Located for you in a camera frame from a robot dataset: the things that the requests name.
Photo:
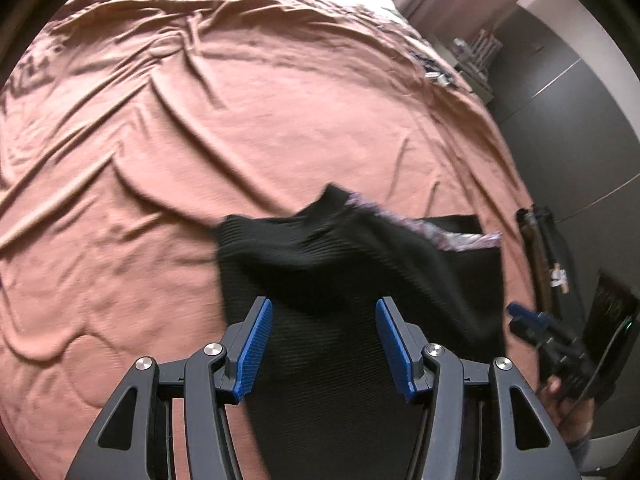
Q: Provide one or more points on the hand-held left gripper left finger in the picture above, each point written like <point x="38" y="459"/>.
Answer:
<point x="252" y="355"/>

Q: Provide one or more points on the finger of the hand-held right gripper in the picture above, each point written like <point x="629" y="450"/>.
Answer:
<point x="524" y="314"/>

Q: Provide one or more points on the person's right forearm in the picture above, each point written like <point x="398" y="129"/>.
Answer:
<point x="582" y="452"/>

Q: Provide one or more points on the folded black paw-print garment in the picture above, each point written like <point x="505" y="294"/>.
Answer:
<point x="552" y="245"/>

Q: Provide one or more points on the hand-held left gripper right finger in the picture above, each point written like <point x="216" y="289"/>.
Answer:
<point x="395" y="355"/>

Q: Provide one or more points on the brown blanket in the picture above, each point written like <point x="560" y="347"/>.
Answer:
<point x="200" y="135"/>

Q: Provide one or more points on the person's right hand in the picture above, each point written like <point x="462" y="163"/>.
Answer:
<point x="570" y="412"/>

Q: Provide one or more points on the white nightstand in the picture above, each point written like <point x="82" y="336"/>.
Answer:
<point x="480" y="87"/>

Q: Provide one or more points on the black shorts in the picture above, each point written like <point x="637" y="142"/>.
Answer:
<point x="325" y="270"/>

